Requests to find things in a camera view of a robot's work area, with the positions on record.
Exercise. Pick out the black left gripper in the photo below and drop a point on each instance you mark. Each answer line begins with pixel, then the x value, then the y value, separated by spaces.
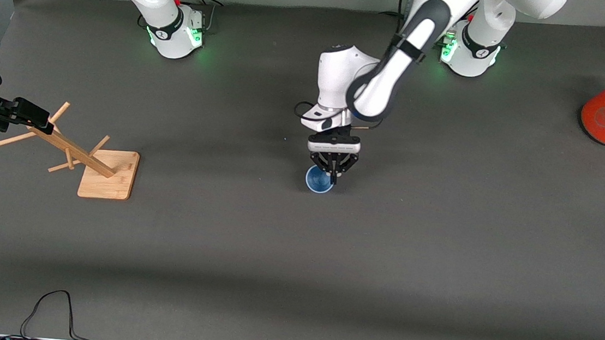
pixel 336 139

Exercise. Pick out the light blue plastic cup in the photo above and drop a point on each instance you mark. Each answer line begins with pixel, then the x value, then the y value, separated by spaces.
pixel 315 182

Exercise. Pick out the wooden mug tree stand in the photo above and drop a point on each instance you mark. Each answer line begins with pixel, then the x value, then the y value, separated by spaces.
pixel 110 175

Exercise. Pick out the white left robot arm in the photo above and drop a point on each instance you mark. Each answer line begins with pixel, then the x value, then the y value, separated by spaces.
pixel 393 74

